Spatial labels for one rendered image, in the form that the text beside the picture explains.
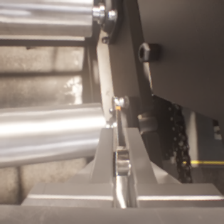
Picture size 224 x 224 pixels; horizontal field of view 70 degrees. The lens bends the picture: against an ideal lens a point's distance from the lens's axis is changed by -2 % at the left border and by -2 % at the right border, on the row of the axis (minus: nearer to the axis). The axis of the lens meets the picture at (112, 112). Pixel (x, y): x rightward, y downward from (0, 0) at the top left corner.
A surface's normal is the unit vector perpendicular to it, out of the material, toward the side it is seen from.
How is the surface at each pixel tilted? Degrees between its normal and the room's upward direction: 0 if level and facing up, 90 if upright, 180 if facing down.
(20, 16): 53
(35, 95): 0
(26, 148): 25
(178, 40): 90
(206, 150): 0
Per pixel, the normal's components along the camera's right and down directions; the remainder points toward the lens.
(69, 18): 0.21, 0.74
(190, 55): -0.97, 0.07
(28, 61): 0.21, -0.19
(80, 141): 0.24, 0.25
